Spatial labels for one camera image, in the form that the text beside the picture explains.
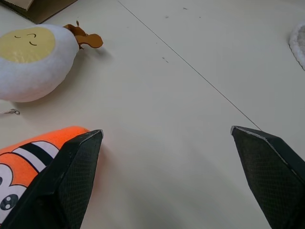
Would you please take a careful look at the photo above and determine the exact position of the white fluffy object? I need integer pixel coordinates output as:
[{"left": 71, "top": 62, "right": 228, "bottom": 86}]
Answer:
[{"left": 288, "top": 20, "right": 305, "bottom": 72}]

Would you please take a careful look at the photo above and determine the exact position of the fried egg plush toy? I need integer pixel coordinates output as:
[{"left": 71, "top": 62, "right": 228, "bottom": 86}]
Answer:
[{"left": 0, "top": 21, "right": 103, "bottom": 103}]

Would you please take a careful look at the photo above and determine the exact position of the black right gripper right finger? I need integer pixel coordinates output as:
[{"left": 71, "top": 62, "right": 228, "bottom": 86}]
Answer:
[{"left": 230, "top": 125, "right": 305, "bottom": 229}]

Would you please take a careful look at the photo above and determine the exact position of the orange clownfish plush toy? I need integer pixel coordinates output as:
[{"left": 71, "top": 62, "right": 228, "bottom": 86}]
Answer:
[{"left": 0, "top": 125, "right": 91, "bottom": 212}]

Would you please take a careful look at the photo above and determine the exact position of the brown cardboard box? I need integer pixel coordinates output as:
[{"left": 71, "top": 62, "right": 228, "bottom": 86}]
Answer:
[{"left": 6, "top": 0, "right": 78, "bottom": 25}]

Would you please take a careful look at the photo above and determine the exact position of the silver keychain clasp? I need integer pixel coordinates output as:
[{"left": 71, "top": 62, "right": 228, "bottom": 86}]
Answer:
[{"left": 0, "top": 108, "right": 20, "bottom": 117}]

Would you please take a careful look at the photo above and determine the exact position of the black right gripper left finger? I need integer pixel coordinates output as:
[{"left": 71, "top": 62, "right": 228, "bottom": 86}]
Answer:
[{"left": 0, "top": 129, "right": 104, "bottom": 229}]

